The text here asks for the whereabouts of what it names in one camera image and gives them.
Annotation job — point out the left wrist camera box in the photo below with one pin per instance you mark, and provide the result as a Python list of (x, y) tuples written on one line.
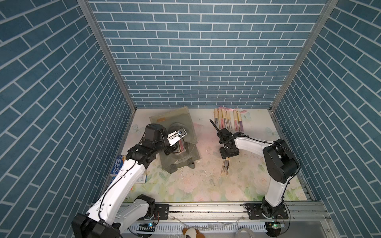
[(176, 136)]

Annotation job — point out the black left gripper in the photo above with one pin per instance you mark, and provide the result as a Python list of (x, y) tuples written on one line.
[(162, 134)]

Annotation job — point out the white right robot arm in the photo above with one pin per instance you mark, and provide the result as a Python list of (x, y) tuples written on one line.
[(282, 164)]

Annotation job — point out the brown folding fan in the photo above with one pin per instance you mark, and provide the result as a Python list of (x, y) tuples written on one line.
[(224, 118)]

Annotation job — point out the black patterned bamboo folding fan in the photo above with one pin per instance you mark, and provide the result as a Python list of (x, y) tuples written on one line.
[(216, 117)]

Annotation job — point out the white red-flecked fan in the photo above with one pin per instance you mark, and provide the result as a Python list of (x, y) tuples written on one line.
[(225, 167)]

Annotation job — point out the pink folding fan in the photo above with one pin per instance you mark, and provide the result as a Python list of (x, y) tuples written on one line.
[(221, 119)]

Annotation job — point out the blue illustrated book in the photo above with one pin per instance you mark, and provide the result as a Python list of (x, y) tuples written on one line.
[(117, 165)]

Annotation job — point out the brown plush toy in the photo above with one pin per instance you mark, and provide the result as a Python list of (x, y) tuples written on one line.
[(192, 233)]

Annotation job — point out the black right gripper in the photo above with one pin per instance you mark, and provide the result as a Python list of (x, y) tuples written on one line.
[(222, 154)]

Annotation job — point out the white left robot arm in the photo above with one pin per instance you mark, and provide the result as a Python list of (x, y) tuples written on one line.
[(103, 219)]

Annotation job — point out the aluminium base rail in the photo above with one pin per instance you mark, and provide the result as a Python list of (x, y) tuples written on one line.
[(307, 219)]

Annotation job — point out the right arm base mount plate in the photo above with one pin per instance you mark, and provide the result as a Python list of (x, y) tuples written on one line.
[(257, 211)]

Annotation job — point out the purple folding fan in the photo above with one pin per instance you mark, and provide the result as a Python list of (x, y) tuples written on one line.
[(240, 122)]

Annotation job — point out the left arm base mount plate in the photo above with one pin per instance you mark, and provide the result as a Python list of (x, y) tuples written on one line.
[(157, 212)]

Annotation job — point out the white blue small box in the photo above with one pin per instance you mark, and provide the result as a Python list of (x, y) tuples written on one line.
[(142, 179)]

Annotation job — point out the olive green canvas tote bag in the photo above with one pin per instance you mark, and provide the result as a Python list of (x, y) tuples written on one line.
[(173, 121)]

